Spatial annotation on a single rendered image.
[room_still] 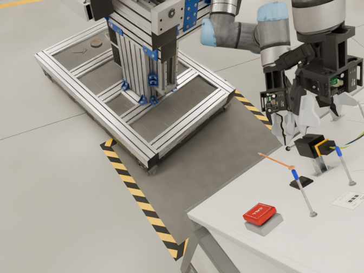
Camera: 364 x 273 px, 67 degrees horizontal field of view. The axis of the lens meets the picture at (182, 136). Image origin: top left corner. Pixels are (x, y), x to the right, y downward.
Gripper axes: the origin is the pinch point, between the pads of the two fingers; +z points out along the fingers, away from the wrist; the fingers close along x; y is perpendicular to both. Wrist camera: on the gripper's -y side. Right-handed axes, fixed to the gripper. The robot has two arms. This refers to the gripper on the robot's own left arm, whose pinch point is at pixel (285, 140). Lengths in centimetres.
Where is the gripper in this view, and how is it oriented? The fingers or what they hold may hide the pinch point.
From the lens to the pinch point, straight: 80.7
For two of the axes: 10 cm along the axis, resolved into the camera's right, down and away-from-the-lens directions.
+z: 1.2, 9.9, 0.8
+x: 8.2, -0.5, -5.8
